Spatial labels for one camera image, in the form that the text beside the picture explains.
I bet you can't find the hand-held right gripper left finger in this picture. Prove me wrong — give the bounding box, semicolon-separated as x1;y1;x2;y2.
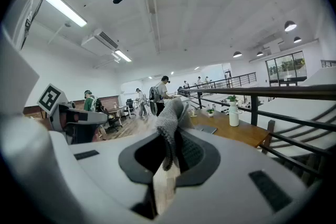
49;131;172;220

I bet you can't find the ceiling air conditioner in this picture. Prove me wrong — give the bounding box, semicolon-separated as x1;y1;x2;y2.
81;29;119;56

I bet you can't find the black camera cable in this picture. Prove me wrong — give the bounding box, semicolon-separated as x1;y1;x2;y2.
22;0;54;45

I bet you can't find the grey knitted cloth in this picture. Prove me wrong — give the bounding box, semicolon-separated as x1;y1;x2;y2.
155;98;195;172

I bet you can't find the blue mat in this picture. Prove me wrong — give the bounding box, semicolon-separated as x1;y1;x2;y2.
194;124;218;134

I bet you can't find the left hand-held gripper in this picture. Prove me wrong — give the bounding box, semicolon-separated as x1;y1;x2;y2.
36;83;109;145

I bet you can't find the black office chair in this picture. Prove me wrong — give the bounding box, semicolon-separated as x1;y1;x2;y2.
96;99;123;132

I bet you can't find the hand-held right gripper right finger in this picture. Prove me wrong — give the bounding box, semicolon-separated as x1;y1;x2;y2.
156;127;309;224

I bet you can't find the white penguin print bottle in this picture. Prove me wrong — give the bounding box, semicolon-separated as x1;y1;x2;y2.
228;101;244;127

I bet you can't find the long ceiling light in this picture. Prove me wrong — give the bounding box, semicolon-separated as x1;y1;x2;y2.
114;49;132;62
39;0;88;28

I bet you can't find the person's white shirt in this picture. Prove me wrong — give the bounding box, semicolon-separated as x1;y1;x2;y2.
1;0;43;50

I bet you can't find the large glass window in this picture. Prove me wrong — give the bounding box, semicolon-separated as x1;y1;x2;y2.
265;51;308;87

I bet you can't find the wooden office desk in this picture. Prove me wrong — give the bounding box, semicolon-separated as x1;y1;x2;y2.
107;104;130;126

